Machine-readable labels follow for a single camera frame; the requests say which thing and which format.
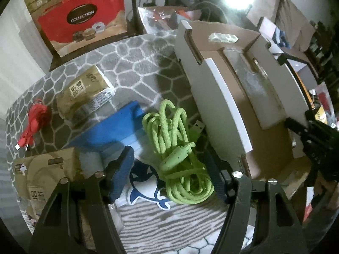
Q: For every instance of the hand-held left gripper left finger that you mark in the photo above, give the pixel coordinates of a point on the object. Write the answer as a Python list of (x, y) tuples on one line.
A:
[(121, 169)]

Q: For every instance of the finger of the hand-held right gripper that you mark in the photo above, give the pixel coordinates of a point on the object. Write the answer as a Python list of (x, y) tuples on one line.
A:
[(311, 115), (295, 126)]

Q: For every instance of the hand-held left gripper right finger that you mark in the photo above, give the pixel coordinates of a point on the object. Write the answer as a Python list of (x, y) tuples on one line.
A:
[(212, 169)]

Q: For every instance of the blue shark sticker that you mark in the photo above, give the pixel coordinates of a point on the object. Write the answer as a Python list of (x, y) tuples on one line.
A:
[(143, 174)]

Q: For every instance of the cardboard box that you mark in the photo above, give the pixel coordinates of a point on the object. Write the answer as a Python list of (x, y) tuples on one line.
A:
[(267, 148)]

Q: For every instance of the blue and white packet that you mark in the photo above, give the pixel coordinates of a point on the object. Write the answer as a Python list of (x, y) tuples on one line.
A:
[(114, 129)]

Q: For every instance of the large gold tissue pack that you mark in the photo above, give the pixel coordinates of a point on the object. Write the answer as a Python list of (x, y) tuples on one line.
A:
[(39, 169)]

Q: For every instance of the small gold tissue pack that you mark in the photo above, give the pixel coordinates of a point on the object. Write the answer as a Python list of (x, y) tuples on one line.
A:
[(84, 90)]

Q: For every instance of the person's right hand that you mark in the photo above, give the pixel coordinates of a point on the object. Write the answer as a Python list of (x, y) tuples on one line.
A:
[(321, 187)]

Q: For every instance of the red packet in clear bag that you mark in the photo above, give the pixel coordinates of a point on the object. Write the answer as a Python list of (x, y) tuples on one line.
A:
[(324, 100)]

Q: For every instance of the brown sofa cushions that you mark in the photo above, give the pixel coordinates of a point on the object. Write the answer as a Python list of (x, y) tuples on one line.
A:
[(291, 18)]

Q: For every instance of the clear plastic bag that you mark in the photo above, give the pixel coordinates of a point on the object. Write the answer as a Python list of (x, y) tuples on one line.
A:
[(159, 18)]

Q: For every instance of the red gift box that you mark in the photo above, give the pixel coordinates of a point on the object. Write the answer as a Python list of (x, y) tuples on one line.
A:
[(79, 18)]

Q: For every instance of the white curtain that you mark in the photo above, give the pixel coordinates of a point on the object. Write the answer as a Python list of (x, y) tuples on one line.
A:
[(21, 45)]

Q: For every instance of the black stand pole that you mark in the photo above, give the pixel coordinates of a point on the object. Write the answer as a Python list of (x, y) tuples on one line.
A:
[(134, 5)]

